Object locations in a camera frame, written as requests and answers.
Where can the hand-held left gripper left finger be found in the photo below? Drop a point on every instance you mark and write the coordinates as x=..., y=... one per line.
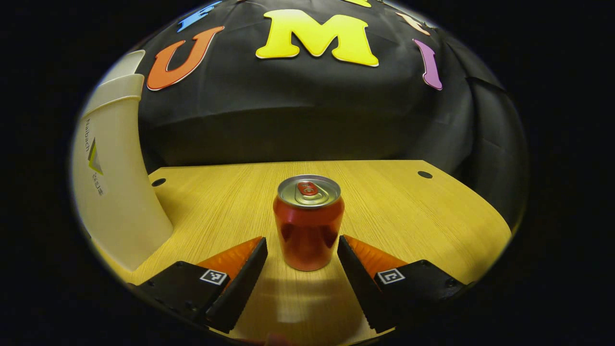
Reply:
x=242, y=283

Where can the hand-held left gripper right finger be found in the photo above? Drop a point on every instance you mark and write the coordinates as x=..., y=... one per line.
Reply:
x=360, y=283

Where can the red pop can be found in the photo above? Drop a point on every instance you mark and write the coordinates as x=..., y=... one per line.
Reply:
x=307, y=230

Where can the white desktop garbage bin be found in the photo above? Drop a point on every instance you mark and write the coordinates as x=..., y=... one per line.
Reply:
x=115, y=202

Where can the wooden desktop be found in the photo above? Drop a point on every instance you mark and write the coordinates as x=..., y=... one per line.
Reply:
x=408, y=216

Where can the black backdrop cloth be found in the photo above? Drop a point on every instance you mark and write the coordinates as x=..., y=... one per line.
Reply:
x=288, y=105

